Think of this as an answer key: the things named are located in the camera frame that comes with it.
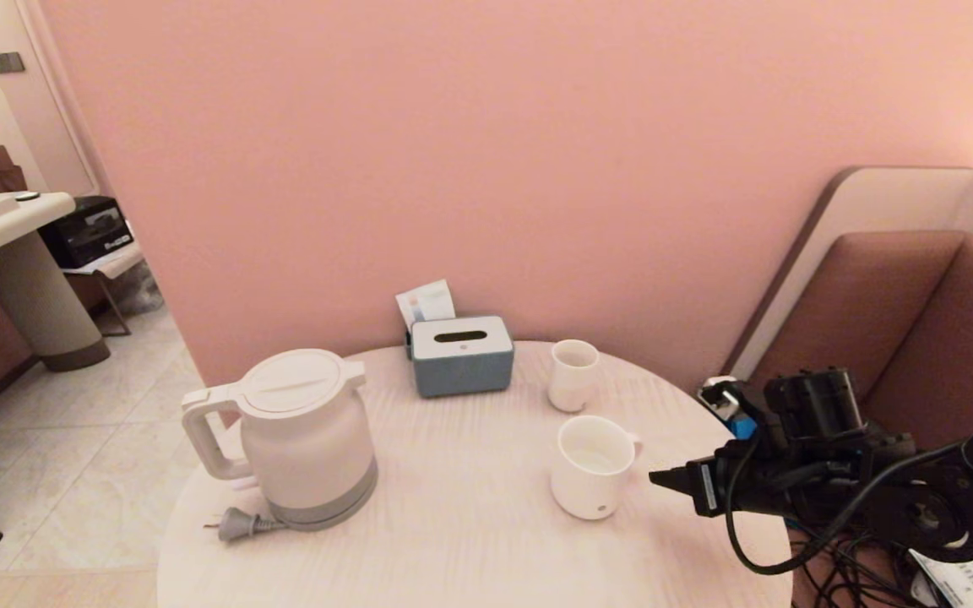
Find white ribbed mug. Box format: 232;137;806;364
549;415;643;520

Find clear plastic bag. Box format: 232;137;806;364
111;260;165;315

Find white handleless cup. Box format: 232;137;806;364
548;339;601;413

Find black right camera cable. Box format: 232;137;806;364
723;426;969;577

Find grey power plug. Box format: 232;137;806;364
205;507;285;543

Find beige sofa back panel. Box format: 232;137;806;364
706;165;973;398

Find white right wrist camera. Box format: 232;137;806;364
698;376;759;427

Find black box appliance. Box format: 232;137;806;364
37;196;133;269

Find grey round kettle base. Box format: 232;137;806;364
271;490;379;532

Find black tangled cables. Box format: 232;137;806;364
789;524;960;608

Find white paper packets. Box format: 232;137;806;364
395;279;457;328

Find white electric kettle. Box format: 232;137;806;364
181;349;379;526

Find small white stool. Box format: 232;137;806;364
63;244;143;337

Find brown upholstered sofa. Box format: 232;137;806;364
744;230;973;608

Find blue-grey tissue box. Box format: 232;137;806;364
408;315;515;398

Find white pedestal counter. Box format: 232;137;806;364
0;192;109;372

